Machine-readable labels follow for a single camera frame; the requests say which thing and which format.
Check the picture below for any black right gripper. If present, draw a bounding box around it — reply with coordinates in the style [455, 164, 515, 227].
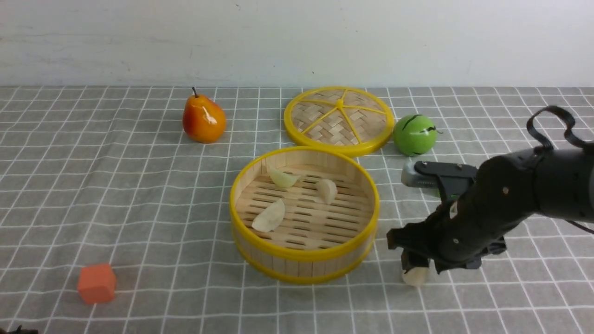
[387, 186, 523, 274]

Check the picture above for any greenish white dumpling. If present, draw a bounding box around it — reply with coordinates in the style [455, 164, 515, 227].
[269, 169, 301, 188]

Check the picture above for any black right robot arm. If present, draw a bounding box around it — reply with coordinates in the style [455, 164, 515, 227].
[387, 149, 594, 273]

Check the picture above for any yellow bamboo steamer tray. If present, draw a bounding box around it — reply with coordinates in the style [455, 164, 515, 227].
[229, 146, 380, 284]

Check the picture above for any yellow bamboo steamer lid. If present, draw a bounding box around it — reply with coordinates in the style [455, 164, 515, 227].
[284, 86, 395, 157]

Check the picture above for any green toy watermelon ball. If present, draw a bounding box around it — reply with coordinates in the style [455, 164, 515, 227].
[393, 114, 443, 157]

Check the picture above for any orange red toy pear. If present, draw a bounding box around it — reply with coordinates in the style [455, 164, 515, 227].
[182, 87, 227, 144]

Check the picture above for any orange wooden cube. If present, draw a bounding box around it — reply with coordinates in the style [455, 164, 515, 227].
[77, 263, 116, 304]

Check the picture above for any grey checked tablecloth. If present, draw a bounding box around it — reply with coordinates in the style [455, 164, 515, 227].
[0, 86, 593, 334]

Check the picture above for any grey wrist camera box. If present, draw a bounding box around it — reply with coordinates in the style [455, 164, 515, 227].
[401, 161, 478, 202]

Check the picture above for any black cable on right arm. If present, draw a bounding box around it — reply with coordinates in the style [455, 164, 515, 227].
[526, 105, 594, 151]

